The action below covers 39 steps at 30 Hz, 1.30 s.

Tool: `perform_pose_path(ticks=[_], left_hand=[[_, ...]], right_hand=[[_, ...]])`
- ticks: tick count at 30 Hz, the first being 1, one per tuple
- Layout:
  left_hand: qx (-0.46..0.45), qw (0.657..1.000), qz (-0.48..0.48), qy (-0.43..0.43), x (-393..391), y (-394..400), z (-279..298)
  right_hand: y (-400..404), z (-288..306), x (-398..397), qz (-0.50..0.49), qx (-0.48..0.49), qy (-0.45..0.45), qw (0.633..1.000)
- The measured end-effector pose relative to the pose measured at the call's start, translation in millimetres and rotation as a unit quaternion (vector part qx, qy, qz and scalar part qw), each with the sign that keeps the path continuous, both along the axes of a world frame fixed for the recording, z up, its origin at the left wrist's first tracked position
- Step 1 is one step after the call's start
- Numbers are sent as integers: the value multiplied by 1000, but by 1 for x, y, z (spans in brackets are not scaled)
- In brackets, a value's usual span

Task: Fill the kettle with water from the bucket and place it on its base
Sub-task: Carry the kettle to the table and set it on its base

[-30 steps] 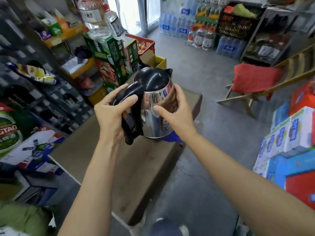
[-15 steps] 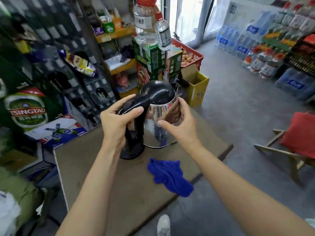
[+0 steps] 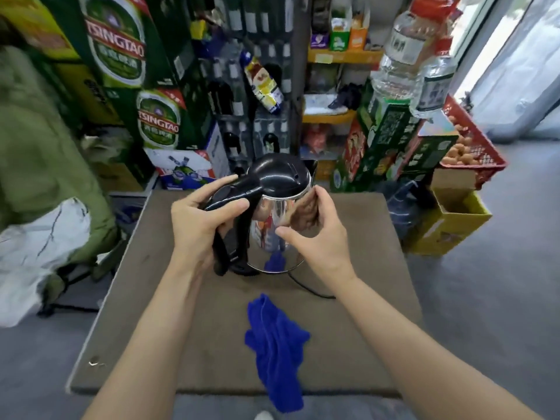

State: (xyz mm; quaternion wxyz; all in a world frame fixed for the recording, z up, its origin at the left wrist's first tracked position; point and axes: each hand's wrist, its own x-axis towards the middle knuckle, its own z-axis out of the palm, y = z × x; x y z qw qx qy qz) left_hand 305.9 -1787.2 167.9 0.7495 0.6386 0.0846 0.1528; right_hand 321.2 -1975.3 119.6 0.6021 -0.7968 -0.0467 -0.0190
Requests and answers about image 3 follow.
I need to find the stack of green printed cartons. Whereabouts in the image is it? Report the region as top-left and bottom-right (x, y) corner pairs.
(330, 80), (460, 193)

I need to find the steel electric kettle black handle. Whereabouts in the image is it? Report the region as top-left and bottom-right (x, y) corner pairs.
(202, 152), (318, 276)

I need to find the yellow cardboard box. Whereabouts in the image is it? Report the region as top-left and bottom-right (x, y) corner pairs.
(402, 168), (493, 258)

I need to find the green folding chair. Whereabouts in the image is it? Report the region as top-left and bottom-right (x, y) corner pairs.
(0, 45), (128, 318)

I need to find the yellow and black carton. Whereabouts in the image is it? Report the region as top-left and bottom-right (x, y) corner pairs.
(54, 61), (123, 127)

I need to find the person's right hand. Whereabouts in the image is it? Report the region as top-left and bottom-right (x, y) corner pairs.
(274, 184), (358, 293)

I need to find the blue cloth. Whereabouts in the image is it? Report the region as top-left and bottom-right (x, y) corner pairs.
(244, 293), (312, 414)

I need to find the small green beer carton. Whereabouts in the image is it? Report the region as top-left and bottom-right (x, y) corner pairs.
(115, 87), (219, 152)

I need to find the person's left forearm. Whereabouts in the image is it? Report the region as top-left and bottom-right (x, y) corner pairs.
(83, 257), (207, 420)

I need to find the black power cord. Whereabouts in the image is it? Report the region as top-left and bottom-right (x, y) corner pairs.
(286, 271), (337, 300)

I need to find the brown table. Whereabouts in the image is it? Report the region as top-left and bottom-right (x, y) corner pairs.
(68, 190), (425, 397)

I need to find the white crumpled cloth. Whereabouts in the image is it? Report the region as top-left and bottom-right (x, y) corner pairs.
(0, 197), (92, 328)

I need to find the large green beer carton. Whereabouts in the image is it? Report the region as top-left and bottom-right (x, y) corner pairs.
(37, 0), (195, 90)

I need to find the red plastic crate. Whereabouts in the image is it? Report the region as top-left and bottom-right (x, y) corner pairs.
(439, 94), (508, 188)

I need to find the yellow carton with red print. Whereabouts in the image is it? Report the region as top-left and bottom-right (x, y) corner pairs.
(0, 0), (79, 62)

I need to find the clear plastic door curtain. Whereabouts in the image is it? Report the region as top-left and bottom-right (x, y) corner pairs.
(454, 0), (560, 143)

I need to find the blue and white beer carton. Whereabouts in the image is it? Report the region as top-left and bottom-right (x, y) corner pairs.
(144, 122), (230, 191)

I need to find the stack of wrapped beer bottles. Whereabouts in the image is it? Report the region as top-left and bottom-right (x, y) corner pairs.
(188, 0), (307, 171)

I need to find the pile of brown eggs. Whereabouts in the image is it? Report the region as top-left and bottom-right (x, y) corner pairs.
(442, 122), (482, 167)

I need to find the orange shelf unit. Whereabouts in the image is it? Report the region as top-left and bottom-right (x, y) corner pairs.
(302, 0), (386, 180)

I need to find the clear liquor jug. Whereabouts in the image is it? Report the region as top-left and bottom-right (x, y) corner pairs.
(409, 37), (458, 120)
(369, 0), (456, 103)

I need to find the person's right forearm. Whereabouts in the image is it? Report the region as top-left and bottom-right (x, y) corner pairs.
(337, 275), (543, 420)

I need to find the person's left hand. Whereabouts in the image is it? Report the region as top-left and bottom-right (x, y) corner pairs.
(170, 174), (250, 276)

